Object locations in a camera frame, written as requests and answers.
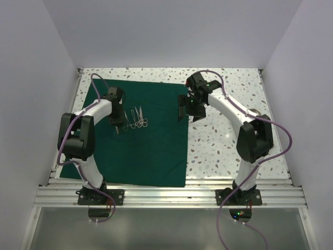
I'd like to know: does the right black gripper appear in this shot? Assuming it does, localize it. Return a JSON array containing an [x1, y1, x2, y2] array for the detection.
[[178, 94, 207, 122]]

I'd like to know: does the steel instrument tray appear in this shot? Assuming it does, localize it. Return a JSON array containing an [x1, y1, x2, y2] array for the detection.
[[250, 108, 262, 116]]

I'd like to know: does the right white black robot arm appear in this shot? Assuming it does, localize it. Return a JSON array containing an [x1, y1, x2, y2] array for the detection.
[[177, 71, 274, 205]]

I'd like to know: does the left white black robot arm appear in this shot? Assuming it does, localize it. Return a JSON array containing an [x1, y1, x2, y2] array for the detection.
[[57, 86, 125, 205]]

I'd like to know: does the green surgical cloth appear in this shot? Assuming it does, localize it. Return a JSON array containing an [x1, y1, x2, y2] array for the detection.
[[59, 79, 190, 188]]

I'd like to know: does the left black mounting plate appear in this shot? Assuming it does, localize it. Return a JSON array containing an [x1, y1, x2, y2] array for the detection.
[[75, 189, 125, 206]]

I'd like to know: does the black mounting plate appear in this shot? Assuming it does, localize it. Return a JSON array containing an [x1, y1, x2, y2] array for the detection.
[[75, 189, 125, 206], [215, 188, 263, 206]]

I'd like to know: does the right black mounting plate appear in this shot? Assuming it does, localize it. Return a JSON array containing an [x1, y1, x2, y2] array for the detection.
[[215, 188, 263, 206]]

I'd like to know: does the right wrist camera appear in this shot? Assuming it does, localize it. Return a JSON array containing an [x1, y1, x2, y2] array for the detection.
[[185, 72, 207, 91]]

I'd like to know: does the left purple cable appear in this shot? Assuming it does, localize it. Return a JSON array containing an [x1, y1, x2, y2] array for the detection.
[[57, 73, 117, 223]]

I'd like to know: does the aluminium rail frame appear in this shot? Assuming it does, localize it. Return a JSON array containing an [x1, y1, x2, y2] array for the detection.
[[32, 68, 310, 250]]

